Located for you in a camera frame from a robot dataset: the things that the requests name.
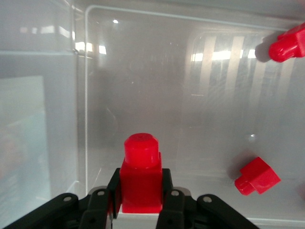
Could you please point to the red toy block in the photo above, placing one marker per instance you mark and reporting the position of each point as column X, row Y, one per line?
column 141, row 176
column 289, row 43
column 258, row 176

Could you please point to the clear plastic storage box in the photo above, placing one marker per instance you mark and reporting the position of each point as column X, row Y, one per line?
column 147, row 83

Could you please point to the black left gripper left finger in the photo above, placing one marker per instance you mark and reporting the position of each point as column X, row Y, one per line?
column 95, row 210

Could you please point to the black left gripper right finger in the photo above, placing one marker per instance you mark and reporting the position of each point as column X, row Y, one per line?
column 176, row 207

